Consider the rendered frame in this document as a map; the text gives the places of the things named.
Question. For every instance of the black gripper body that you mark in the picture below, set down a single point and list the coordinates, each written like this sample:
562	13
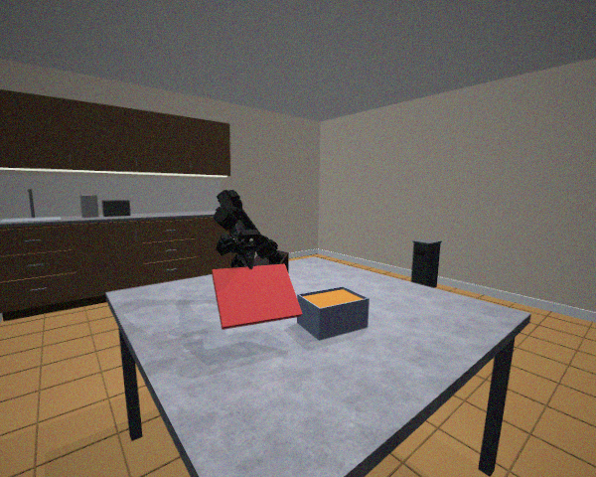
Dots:
243	237

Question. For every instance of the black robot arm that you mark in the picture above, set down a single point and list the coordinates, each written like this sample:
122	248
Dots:
231	216

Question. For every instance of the red panel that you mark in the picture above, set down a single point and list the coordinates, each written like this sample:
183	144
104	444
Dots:
254	296

